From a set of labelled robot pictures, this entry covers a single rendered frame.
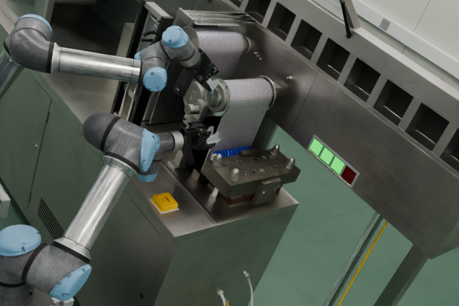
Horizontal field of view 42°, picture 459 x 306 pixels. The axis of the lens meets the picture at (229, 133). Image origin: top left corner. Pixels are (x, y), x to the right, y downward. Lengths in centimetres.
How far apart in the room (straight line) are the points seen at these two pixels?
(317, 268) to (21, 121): 193
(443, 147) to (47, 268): 129
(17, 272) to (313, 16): 141
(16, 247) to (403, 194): 129
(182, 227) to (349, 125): 72
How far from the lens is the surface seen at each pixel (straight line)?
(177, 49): 200
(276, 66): 251
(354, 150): 229
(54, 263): 172
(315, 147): 239
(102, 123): 180
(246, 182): 229
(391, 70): 218
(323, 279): 375
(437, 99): 210
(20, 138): 317
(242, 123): 238
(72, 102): 267
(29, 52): 190
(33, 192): 312
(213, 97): 228
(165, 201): 221
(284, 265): 369
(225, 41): 246
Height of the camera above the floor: 225
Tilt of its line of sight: 29 degrees down
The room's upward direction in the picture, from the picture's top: 22 degrees clockwise
